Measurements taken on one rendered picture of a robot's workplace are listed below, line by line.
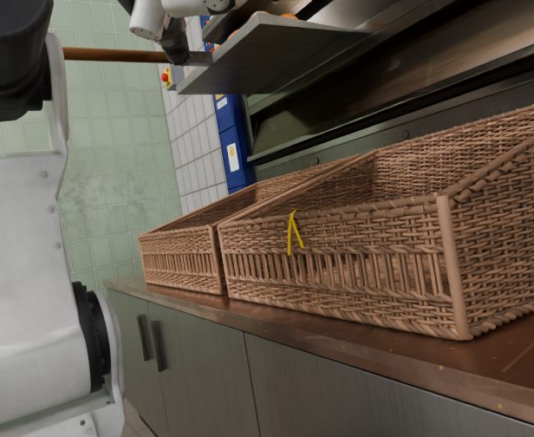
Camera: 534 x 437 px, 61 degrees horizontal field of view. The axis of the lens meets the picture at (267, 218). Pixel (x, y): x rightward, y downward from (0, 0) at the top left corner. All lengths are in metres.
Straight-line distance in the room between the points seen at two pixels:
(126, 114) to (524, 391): 2.35
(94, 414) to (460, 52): 0.93
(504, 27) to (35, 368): 0.95
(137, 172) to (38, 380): 1.99
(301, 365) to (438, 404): 0.23
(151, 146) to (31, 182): 1.96
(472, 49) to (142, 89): 1.90
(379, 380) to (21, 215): 0.45
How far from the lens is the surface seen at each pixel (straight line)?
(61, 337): 0.58
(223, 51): 1.31
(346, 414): 0.61
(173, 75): 2.31
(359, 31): 1.30
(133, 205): 2.48
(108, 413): 0.65
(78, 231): 2.42
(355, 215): 0.57
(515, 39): 1.01
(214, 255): 0.98
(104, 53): 1.27
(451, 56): 1.09
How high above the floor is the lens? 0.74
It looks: 1 degrees down
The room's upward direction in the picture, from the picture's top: 9 degrees counter-clockwise
